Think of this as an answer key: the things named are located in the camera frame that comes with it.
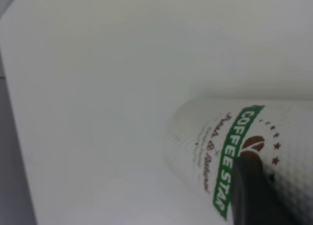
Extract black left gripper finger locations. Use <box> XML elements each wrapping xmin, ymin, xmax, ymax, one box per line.
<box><xmin>231</xmin><ymin>155</ymin><xmax>306</xmax><ymax>225</ymax></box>

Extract white paper coffee cup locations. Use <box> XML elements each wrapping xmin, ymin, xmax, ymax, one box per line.
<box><xmin>162</xmin><ymin>95</ymin><xmax>313</xmax><ymax>225</ymax></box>

